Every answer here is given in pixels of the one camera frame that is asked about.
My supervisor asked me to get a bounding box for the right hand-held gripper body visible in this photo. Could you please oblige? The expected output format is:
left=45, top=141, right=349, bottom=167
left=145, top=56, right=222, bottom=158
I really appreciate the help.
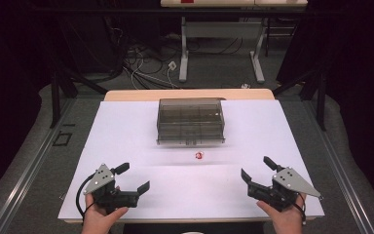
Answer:
left=247, top=166, right=322, bottom=213

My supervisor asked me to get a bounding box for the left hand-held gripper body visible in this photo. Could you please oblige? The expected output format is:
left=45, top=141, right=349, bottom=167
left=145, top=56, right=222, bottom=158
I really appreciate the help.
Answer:
left=83, top=163, right=140, bottom=215

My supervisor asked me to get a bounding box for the person's right hand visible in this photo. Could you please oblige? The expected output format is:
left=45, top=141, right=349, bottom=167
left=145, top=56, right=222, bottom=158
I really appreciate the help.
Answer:
left=256, top=193, right=307, bottom=234

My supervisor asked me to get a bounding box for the person's left hand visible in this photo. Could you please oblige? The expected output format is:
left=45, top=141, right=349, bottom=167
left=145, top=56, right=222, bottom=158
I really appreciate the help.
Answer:
left=81, top=194, right=130, bottom=234

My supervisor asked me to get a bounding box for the white table sheet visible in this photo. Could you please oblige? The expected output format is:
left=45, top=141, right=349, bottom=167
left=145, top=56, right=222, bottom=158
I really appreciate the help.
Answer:
left=57, top=99, right=325, bottom=219

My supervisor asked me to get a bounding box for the black metal stand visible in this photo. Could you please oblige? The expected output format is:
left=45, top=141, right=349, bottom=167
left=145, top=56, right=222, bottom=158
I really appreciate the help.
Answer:
left=272, top=67, right=328, bottom=132
left=49, top=62, right=109, bottom=130

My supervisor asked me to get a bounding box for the transparent grey drawer box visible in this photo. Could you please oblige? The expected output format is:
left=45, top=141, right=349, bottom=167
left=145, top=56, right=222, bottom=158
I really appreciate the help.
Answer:
left=156, top=97, right=227, bottom=146

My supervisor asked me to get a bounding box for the wooden table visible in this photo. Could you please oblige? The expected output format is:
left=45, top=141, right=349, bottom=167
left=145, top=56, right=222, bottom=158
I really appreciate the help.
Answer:
left=57, top=88, right=325, bottom=224

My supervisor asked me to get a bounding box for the black curtain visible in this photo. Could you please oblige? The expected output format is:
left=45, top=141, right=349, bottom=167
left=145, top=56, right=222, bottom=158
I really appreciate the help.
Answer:
left=277, top=0, right=374, bottom=209
left=0, top=0, right=62, bottom=208

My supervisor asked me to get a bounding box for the dark metal stool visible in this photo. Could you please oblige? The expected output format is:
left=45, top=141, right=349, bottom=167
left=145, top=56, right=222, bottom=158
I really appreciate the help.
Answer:
left=263, top=17, right=299, bottom=59

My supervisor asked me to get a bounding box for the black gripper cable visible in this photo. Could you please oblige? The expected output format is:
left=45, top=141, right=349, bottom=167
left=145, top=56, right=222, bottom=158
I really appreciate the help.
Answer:
left=75, top=174, right=95, bottom=219

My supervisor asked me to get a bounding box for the black wrist strap cable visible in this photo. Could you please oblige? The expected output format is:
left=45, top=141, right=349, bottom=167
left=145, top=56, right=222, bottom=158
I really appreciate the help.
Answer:
left=292, top=192, right=308, bottom=226

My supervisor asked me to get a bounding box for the aluminium floor rail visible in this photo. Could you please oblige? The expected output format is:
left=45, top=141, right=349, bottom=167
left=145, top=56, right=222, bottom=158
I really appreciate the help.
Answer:
left=0, top=97, right=77, bottom=234
left=303, top=97, right=374, bottom=234

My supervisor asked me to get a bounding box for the bundle of floor cables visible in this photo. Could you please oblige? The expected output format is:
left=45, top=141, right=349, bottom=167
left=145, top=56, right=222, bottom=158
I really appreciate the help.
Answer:
left=103, top=13, right=246, bottom=91

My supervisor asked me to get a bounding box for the white metal frame desk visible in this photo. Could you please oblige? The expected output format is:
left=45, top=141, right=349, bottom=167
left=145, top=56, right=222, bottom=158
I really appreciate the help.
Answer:
left=160, top=0, right=309, bottom=84

